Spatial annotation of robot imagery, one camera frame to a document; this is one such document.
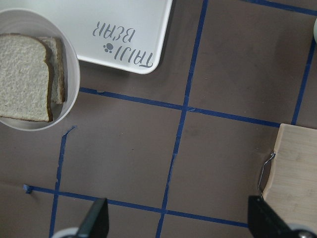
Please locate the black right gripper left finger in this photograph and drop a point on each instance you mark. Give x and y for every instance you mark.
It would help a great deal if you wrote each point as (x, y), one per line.
(96, 222)

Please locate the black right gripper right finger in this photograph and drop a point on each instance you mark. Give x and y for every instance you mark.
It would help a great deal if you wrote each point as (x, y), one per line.
(263, 222)

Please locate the bread slice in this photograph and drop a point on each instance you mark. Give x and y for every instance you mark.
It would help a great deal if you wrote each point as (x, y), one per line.
(58, 87)
(26, 78)

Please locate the white round plate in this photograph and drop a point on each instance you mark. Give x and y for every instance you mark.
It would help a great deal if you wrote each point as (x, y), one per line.
(19, 20)

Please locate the bread slice on plate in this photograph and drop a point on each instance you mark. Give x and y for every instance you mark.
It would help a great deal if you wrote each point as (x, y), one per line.
(58, 87)

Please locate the wooden cutting board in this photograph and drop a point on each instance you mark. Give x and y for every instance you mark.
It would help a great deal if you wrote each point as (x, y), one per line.
(291, 189)

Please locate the white bear tray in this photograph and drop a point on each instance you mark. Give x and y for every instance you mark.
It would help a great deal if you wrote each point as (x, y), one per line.
(122, 34)

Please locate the green bowl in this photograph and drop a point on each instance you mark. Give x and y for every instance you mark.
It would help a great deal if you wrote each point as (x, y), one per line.
(315, 31)

